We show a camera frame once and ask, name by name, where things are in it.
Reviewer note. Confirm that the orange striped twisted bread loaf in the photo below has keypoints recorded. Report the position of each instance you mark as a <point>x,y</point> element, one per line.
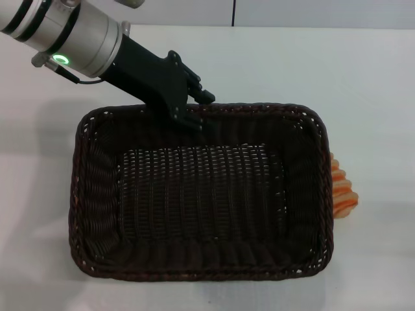
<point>343,191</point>

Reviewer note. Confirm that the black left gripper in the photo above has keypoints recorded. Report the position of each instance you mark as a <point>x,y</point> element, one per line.
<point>149,77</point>

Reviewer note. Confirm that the dark brown woven wicker basket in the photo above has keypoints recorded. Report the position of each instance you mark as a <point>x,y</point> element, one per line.
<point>201,201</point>

